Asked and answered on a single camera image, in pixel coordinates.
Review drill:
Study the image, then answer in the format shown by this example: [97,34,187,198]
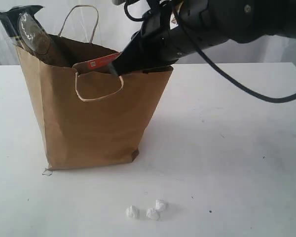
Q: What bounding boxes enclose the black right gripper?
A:
[108,0,228,76]

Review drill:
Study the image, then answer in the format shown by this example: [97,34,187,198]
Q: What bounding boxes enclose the brown kraft stand-up pouch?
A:
[72,52,121,74]

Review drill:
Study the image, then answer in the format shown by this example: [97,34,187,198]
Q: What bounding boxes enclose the brown paper shopping bag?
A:
[14,5,174,171]

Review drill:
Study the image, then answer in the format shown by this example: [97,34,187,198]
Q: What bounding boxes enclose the spaghetti packet orange and blue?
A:
[0,4,70,68]

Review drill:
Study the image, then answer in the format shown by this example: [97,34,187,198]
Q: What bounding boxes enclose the white lump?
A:
[155,199,168,212]
[146,208,160,221]
[126,205,140,219]

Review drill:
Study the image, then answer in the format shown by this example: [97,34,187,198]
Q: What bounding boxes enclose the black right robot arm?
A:
[109,0,296,76]

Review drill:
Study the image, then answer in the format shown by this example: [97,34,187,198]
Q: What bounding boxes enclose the torn white paper scrap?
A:
[42,168,53,176]

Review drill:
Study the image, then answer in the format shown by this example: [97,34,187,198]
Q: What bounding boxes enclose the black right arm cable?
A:
[123,0,296,103]

